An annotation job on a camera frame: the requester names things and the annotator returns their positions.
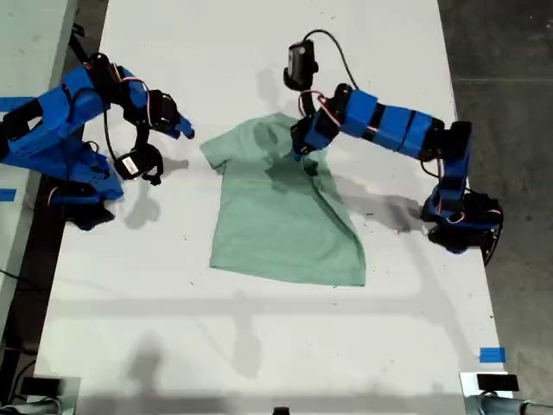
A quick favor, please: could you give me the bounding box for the pale green T-shirt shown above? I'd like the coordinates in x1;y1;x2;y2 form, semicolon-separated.
199;111;367;287

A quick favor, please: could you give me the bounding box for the grey side table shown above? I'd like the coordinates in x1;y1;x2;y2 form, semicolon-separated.
0;0;77;334

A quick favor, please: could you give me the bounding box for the square blue tape piece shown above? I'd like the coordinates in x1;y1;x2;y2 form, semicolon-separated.
479;346;507;365

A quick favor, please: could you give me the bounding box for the small black box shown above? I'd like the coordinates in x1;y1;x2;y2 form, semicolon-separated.
475;373;520;393
20;376;62;396

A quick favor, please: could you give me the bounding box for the grey metal tube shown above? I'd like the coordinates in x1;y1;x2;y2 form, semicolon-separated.
468;394;553;415

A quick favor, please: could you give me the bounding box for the camera black stalk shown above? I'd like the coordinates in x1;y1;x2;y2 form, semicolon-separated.
131;123;165;188
297;89;319;120

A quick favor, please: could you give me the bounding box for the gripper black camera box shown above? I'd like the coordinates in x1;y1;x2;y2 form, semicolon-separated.
283;40;321;93
112;150;146;182

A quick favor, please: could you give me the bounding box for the camera black cable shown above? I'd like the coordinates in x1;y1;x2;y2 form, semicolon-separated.
302;29;362;90
101;103;130;165

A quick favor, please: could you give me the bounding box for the thin black floor cable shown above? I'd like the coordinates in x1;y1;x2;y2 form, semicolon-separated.
0;268;47;291

